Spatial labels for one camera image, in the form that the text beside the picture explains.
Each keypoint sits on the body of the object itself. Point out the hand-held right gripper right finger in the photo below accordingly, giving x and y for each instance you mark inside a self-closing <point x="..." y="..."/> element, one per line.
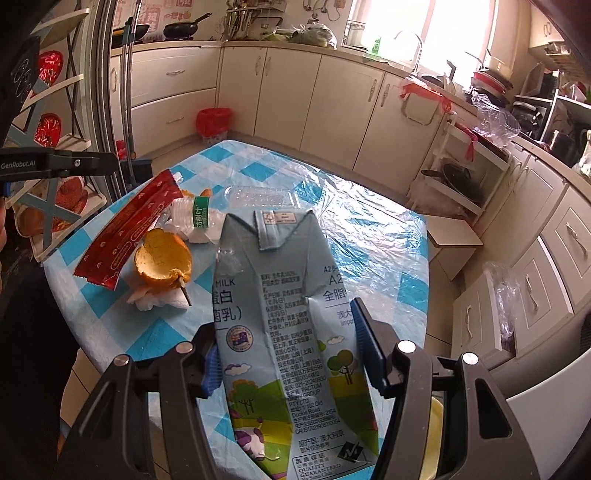
<point x="371" y="350"/>

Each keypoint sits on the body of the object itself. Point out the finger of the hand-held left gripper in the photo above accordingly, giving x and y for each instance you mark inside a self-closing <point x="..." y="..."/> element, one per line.
<point x="87" y="164"/>

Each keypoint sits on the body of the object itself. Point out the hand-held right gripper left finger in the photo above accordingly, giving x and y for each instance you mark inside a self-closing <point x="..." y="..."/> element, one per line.
<point x="213" y="369"/>

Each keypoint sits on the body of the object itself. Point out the red snack wrapper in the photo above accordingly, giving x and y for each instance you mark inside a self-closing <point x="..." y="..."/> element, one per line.
<point x="124" y="226"/>

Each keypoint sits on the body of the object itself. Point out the white paper towel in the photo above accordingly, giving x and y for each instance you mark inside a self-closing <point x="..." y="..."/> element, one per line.
<point x="154" y="301"/>

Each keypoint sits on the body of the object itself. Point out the grey-blue milk carton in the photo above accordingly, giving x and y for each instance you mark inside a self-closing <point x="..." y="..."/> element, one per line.
<point x="286" y="300"/>

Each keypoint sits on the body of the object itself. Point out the pale yellow plastic basin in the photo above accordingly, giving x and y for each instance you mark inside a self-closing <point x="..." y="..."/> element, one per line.
<point x="434" y="438"/>

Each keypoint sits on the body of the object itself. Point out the large orange peel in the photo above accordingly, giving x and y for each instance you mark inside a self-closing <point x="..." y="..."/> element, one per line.
<point x="161" y="258"/>

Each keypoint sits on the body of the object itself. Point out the red lined trash bin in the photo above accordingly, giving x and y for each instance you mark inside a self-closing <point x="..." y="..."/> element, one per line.
<point x="213" y="122"/>

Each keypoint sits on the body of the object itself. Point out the red patterned plate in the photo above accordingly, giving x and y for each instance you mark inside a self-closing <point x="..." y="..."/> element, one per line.
<point x="69" y="194"/>
<point x="48" y="129"/>
<point x="51" y="67"/>

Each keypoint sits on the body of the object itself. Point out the slatted shelf rack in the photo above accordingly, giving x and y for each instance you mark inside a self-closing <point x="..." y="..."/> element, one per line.
<point x="69" y="84"/>

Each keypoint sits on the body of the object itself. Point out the metal mop pole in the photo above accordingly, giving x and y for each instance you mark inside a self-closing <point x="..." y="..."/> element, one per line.
<point x="127" y="92"/>

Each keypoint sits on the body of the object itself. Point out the cream open drawer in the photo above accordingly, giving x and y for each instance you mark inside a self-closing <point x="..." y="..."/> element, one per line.
<point x="475" y="318"/>

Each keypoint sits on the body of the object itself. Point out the clear plastic bottle green label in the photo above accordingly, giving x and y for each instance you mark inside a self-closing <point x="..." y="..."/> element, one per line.
<point x="202" y="212"/>

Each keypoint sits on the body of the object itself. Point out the clear plastic sheet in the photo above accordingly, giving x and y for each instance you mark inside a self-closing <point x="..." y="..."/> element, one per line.
<point x="360" y="221"/>

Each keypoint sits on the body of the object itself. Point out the small wooden stool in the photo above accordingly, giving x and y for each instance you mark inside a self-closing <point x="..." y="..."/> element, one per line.
<point x="455" y="237"/>

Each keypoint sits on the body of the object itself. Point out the clear plastic bag in drawer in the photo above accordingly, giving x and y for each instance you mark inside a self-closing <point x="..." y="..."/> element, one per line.
<point x="503" y="295"/>

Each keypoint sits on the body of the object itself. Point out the clear plastic food container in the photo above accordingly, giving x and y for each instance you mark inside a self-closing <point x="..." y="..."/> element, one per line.
<point x="258" y="198"/>

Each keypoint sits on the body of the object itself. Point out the black frying pan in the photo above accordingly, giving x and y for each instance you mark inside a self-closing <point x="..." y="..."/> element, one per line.
<point x="455" y="177"/>

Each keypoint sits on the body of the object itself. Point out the white rounded panel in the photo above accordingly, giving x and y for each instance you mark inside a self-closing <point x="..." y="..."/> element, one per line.
<point x="554" y="424"/>

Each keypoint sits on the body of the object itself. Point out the kitchen utensil rack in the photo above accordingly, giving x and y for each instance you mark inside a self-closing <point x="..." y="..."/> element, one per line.
<point x="238" y="27"/>

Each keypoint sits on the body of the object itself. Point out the cream kitchen base cabinets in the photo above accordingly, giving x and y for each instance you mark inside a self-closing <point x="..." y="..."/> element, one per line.
<point x="286" y="92"/>

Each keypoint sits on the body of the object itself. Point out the white tiered storage rack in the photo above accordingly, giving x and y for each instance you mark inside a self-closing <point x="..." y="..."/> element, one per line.
<point x="438" y="147"/>

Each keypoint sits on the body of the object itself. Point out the cream drawer cabinet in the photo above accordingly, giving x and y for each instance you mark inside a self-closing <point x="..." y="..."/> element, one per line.
<point x="554" y="217"/>

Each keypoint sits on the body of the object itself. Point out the red plastic bag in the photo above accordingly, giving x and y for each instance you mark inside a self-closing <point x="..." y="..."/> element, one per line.
<point x="468" y="138"/>

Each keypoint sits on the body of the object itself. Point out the bagged green vegetables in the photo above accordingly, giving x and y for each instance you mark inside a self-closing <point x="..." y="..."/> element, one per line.
<point x="314" y="34"/>

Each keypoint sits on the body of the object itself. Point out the crumpled clear plastic bag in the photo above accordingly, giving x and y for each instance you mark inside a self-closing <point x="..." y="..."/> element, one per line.
<point x="496" y="120"/>

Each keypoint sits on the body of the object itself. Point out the hanging bin with red bag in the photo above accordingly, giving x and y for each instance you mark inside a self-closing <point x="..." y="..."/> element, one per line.
<point x="407" y="87"/>

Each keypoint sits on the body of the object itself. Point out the stack of red bowls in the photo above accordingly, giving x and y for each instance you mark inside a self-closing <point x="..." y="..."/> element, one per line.
<point x="489" y="83"/>

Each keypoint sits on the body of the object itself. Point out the green dish soap bottle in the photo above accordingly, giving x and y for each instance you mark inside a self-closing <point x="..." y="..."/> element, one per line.
<point x="376" y="45"/>

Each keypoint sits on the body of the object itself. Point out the chrome kitchen faucet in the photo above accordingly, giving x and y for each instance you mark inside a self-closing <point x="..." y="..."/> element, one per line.
<point x="418" y="46"/>

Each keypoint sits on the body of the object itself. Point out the countertop shelf rack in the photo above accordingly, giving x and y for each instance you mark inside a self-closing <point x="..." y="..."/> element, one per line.
<point x="568" y="102"/>

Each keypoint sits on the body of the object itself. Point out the kitchen window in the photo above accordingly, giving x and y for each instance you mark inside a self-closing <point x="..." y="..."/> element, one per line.
<point x="452" y="32"/>

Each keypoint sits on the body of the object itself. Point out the metal sliding door frame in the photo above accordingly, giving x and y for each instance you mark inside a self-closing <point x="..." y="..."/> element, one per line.
<point x="104" y="92"/>

